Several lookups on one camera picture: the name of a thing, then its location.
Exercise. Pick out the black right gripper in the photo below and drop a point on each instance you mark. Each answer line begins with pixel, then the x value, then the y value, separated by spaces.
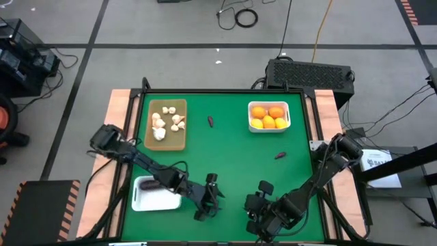
pixel 269 218

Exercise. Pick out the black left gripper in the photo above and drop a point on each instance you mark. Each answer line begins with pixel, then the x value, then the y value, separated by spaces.
pixel 203 198

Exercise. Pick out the large purple eggplant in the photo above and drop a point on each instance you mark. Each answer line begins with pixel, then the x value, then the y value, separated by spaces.
pixel 150 184

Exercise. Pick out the small purple eggplant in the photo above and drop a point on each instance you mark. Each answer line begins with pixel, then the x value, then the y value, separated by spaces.
pixel 280 155
pixel 210 121

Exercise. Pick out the small white garlic bulb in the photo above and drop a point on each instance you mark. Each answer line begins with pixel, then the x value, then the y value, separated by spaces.
pixel 181 125
pixel 172 110
pixel 165 110
pixel 174 128

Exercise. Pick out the large white garlic bulb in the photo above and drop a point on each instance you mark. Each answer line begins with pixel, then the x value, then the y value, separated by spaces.
pixel 159 133

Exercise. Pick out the yellow lemon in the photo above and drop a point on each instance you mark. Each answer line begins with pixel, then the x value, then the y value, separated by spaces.
pixel 280 123
pixel 256 123

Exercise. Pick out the orange-yellow mango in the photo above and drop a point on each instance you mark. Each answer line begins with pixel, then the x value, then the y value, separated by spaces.
pixel 268 121

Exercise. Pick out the round orange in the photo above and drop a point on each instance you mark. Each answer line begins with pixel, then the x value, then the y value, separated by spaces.
pixel 258 112
pixel 276 112

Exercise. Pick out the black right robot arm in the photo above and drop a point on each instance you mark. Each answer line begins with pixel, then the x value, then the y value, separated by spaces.
pixel 317 181

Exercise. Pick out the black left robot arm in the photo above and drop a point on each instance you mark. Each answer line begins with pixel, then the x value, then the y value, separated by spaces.
pixel 153 169

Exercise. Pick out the white plastic basket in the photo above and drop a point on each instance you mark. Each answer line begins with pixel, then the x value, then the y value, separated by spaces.
pixel 269 130
pixel 153 203

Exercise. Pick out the white paper sheet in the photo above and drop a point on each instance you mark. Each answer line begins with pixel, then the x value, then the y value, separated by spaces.
pixel 379 167

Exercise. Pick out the black computer case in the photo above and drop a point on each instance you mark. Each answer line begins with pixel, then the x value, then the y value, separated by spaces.
pixel 309 77

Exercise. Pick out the black metal beam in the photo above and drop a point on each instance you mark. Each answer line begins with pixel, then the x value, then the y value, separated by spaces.
pixel 399 163

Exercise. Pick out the black hazard striped mat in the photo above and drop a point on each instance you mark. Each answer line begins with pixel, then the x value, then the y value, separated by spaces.
pixel 423 10
pixel 41 212

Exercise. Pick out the black and orange machine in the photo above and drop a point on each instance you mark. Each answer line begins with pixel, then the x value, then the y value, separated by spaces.
pixel 5 123

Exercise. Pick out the black equipment rack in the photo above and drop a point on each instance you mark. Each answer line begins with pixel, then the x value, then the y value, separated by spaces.
pixel 20 44

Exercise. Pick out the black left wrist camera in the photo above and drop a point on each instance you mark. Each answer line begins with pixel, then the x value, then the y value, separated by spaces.
pixel 211 177

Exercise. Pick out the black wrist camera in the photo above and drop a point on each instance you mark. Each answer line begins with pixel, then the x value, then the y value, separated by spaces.
pixel 265 187
pixel 211 177

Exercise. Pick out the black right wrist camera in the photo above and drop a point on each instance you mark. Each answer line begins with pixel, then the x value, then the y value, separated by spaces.
pixel 265 187

